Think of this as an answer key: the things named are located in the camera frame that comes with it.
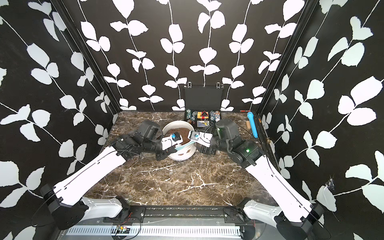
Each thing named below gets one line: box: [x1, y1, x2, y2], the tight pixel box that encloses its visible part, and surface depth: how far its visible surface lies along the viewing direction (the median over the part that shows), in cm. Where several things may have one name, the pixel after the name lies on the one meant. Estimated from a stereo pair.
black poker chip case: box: [183, 82, 225, 131], surface depth 117 cm
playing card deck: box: [197, 120, 210, 128], surface depth 113 cm
